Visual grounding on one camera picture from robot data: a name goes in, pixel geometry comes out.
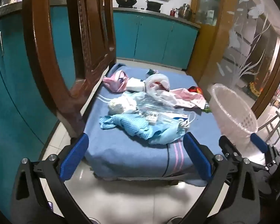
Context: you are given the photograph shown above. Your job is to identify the black cooking pot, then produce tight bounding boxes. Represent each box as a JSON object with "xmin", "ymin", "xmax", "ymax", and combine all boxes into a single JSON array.
[{"xmin": 146, "ymin": 0, "xmax": 164, "ymax": 12}]

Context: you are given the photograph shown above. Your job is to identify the red wrapper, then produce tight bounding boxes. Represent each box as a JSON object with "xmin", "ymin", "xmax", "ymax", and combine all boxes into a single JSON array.
[{"xmin": 188, "ymin": 86, "xmax": 203, "ymax": 95}]

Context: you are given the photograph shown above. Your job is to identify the wooden glass cabinet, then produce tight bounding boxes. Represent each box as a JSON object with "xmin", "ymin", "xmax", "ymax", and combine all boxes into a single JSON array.
[{"xmin": 188, "ymin": 0, "xmax": 225, "ymax": 75}]

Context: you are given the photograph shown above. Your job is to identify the teal side cabinet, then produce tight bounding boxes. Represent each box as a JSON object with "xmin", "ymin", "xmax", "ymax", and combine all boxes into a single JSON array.
[{"xmin": 0, "ymin": 5, "xmax": 76, "ymax": 215}]

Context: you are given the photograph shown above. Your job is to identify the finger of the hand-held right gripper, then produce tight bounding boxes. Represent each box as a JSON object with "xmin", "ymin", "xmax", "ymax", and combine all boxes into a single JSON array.
[
  {"xmin": 219, "ymin": 135, "xmax": 243, "ymax": 162},
  {"xmin": 250, "ymin": 133, "xmax": 280, "ymax": 168}
]

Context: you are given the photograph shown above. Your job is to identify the yellow toy truck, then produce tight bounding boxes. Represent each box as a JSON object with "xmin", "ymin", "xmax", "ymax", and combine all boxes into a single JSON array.
[{"xmin": 248, "ymin": 82, "xmax": 264, "ymax": 99}]

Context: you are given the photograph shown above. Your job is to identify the steel pot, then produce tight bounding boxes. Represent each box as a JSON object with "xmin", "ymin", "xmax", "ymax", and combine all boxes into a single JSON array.
[{"xmin": 178, "ymin": 3, "xmax": 193, "ymax": 19}]

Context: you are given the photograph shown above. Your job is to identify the pink plastic bag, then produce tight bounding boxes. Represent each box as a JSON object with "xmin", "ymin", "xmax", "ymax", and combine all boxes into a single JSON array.
[{"xmin": 103, "ymin": 71, "xmax": 129, "ymax": 93}]

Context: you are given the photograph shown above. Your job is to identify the white translucent plastic bag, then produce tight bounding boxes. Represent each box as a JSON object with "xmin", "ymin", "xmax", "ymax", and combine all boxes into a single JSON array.
[{"xmin": 143, "ymin": 74, "xmax": 178, "ymax": 106}]

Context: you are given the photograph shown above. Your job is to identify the pink and white wrapper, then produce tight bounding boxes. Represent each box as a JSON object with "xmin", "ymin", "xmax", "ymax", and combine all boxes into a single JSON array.
[{"xmin": 170, "ymin": 88, "xmax": 207, "ymax": 109}]

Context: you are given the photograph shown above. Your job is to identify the blue striped blanket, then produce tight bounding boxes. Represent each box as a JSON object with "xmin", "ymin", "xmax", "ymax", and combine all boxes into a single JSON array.
[{"xmin": 84, "ymin": 63, "xmax": 227, "ymax": 185}]

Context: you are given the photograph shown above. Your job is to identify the clear plastic packaging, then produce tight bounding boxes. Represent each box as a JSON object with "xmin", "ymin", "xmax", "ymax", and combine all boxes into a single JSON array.
[{"xmin": 122, "ymin": 91, "xmax": 190, "ymax": 127}]

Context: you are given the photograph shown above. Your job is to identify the teal kitchen cabinet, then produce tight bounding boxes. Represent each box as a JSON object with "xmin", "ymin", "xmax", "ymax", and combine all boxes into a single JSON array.
[{"xmin": 113, "ymin": 8, "xmax": 199, "ymax": 70}]

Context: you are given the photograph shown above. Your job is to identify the light blue knitted cloth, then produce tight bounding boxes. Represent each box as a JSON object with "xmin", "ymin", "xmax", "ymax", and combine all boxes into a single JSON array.
[{"xmin": 99, "ymin": 113, "xmax": 186, "ymax": 145}]

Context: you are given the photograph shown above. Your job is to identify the etched glass door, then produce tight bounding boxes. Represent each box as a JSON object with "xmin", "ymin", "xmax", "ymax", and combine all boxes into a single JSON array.
[{"xmin": 198, "ymin": 0, "xmax": 280, "ymax": 122}]

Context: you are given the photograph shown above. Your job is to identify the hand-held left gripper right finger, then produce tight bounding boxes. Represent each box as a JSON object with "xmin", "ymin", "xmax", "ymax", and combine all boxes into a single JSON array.
[{"xmin": 176, "ymin": 132, "xmax": 262, "ymax": 224}]

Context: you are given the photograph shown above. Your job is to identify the white paper box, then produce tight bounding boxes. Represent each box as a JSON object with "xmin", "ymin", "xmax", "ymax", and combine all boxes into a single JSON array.
[{"xmin": 126, "ymin": 78, "xmax": 147, "ymax": 92}]

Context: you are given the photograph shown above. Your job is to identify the metal chair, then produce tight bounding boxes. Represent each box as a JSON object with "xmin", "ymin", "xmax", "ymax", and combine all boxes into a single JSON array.
[{"xmin": 259, "ymin": 111, "xmax": 280, "ymax": 143}]

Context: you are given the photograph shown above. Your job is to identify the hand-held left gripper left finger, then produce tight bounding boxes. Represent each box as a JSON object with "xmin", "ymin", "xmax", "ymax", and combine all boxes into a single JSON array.
[{"xmin": 10, "ymin": 133, "xmax": 95, "ymax": 224}]

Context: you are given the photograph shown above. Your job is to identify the carved wooden chair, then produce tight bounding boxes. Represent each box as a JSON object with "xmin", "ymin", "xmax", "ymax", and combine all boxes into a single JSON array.
[{"xmin": 22, "ymin": 0, "xmax": 117, "ymax": 143}]

